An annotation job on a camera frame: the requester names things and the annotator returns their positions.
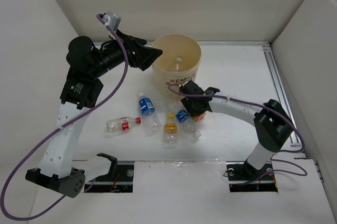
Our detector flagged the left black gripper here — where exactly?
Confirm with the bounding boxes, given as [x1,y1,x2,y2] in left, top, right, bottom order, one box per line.
[90,28,162,78]

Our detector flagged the orange juice bottle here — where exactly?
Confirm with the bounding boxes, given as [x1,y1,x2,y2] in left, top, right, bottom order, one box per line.
[194,112,206,121]

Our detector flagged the small blue label bottle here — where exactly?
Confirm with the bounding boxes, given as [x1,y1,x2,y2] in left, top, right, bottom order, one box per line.
[166,99,201,142]

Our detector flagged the clear plastic bottle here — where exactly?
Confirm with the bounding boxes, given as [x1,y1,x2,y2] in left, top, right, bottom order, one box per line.
[171,57,182,73]

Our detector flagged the beige capybara paper bin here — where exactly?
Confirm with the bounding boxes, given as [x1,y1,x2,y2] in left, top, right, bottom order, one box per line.
[152,34,202,98]

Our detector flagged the yellow cap orange label bottle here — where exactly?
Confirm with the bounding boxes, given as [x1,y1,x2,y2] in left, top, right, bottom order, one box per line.
[163,113,178,148]

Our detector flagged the large blue label bottle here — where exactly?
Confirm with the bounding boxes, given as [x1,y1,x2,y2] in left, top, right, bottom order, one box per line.
[138,93,161,135]

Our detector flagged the red label cola bottle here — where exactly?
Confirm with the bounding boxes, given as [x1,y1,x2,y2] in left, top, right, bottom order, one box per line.
[106,117,142,133]

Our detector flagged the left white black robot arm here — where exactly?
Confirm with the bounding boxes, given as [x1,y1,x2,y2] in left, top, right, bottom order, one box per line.
[25,31,163,198]

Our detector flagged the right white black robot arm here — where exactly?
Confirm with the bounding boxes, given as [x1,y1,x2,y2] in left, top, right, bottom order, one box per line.
[179,80,293,182]

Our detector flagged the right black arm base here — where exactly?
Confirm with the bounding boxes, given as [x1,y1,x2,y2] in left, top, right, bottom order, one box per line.
[223,161,278,192]

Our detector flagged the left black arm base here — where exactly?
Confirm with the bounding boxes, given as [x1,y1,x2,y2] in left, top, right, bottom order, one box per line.
[84,162,134,194]

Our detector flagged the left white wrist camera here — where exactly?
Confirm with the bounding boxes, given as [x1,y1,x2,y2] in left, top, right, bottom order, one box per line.
[102,11,122,32]

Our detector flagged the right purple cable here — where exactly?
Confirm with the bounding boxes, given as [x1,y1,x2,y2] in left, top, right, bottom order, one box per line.
[167,84,308,185]

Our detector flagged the purple cable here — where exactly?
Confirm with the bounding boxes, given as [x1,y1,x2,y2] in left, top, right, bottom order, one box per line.
[167,84,308,185]
[0,13,132,221]

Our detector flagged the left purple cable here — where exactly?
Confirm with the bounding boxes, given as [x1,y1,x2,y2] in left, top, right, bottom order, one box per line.
[0,13,132,221]

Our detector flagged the aluminium rail frame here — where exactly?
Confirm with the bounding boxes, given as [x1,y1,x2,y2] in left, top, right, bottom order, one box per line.
[86,40,303,156]

